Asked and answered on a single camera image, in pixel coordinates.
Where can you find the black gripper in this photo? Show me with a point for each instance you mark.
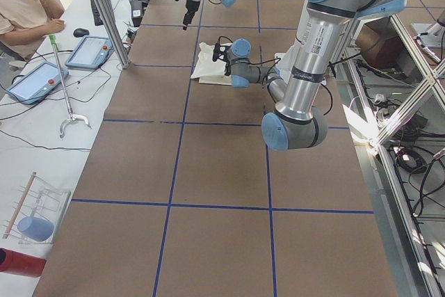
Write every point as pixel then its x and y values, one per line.
pixel 227 61
pixel 190 7

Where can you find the cream long-sleeve cat shirt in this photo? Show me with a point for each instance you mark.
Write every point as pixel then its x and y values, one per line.
pixel 208 72

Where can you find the black keyboard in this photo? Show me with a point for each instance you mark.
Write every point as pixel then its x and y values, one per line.
pixel 96 14

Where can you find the far blue teach pendant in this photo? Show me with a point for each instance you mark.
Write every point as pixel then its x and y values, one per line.
pixel 90 53

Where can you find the blue teach pendant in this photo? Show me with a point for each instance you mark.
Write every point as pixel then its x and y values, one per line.
pixel 90 53
pixel 36 85

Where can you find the black computer mouse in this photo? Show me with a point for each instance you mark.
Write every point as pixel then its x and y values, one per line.
pixel 80 32

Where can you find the reacher grabber tool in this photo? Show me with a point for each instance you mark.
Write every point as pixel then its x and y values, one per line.
pixel 72 117

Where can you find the near blue teach pendant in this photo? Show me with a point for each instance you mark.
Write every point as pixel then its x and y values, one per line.
pixel 36 85

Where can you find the person in beige shirt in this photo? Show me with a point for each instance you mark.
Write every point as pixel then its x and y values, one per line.
pixel 26 23

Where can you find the wooden stick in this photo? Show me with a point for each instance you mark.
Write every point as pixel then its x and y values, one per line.
pixel 13 218

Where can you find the clear acrylic rack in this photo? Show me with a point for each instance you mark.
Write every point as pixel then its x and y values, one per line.
pixel 43 201

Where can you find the blue cup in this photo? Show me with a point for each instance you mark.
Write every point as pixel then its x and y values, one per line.
pixel 37 229

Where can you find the red bottle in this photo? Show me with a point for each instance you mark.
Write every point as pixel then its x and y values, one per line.
pixel 18 263

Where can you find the white camera mast pedestal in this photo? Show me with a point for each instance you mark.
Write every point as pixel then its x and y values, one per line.
pixel 285 64

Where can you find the aluminium frame post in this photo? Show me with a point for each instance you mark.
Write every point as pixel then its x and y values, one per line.
pixel 113 34

